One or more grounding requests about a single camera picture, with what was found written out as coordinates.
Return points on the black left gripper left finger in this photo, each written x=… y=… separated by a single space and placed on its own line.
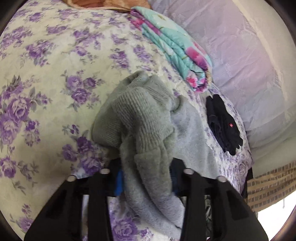
x=107 y=182

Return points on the black folded garment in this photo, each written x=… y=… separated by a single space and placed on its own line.
x=222 y=125

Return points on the lavender embossed bed headboard cover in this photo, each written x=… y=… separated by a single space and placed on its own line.
x=253 y=56

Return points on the brick pattern curtain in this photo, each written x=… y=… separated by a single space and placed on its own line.
x=271 y=187

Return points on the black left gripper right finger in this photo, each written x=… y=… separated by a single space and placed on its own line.
x=183 y=185

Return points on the folded teal floral quilt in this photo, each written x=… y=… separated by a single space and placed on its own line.
x=189 y=59

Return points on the purple floral bedspread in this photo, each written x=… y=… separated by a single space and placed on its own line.
x=58 y=66

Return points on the brown gold pillow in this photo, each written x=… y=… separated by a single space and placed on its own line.
x=122 y=5

